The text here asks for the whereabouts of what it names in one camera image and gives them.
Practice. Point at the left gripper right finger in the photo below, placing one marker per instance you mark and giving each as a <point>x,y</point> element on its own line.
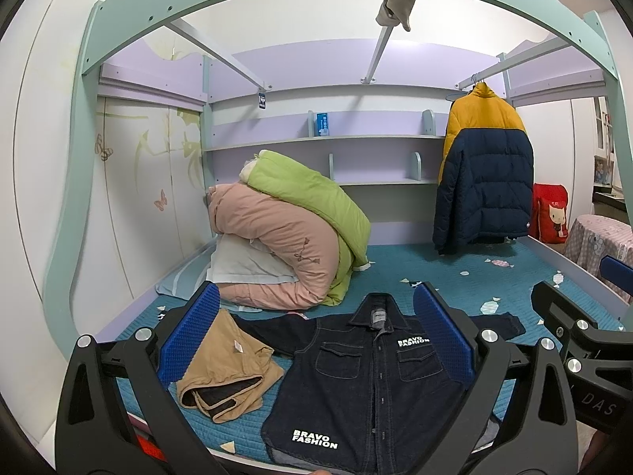
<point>538,432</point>

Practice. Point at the grey cloth on beam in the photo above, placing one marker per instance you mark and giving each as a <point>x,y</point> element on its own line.
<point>393,13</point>

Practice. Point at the green quilt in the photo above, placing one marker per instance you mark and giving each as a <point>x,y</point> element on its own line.
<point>284,178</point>

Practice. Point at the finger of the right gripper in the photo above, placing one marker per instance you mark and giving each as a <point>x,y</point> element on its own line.
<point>618,273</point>
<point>560,315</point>

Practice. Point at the striped blue pillow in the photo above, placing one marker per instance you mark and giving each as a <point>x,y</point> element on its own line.
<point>184,280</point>

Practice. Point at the teal quilted mattress cover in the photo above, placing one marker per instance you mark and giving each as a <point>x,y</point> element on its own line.
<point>486,279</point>

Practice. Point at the purple shelf unit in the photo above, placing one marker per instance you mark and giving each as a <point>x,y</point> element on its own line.
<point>387,116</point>

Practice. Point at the red cartoon bag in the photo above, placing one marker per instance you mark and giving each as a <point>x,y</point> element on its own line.
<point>549,217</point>

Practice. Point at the tan folded trousers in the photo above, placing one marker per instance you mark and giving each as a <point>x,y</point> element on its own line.
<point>229,373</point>

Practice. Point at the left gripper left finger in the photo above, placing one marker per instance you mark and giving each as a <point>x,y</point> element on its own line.
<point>94,434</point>

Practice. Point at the white pillow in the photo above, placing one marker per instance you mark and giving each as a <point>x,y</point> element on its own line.
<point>236,260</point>

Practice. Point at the yellow navy puffer jacket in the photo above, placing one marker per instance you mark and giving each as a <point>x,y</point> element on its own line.
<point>486,174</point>

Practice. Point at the blue box on shelf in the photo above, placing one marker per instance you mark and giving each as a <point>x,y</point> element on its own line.
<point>322,127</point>

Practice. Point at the pink patterned tablecloth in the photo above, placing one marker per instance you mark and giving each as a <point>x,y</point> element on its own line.
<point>591,238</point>

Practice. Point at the pink quilt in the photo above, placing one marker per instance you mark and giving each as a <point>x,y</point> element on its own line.
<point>320,259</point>

